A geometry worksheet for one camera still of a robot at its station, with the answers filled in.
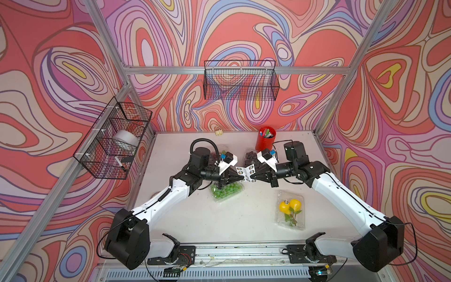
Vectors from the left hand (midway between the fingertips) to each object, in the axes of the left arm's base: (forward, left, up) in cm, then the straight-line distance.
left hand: (242, 179), depth 70 cm
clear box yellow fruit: (-5, -24, -20) cm, 32 cm away
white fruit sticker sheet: (0, -1, +5) cm, 5 cm away
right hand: (0, -4, 0) cm, 4 cm away
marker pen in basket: (+6, +50, +1) cm, 51 cm away
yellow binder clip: (+50, +12, -22) cm, 55 cm away
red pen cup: (+38, -17, -13) cm, 44 cm away
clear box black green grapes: (+5, +6, -19) cm, 21 cm away
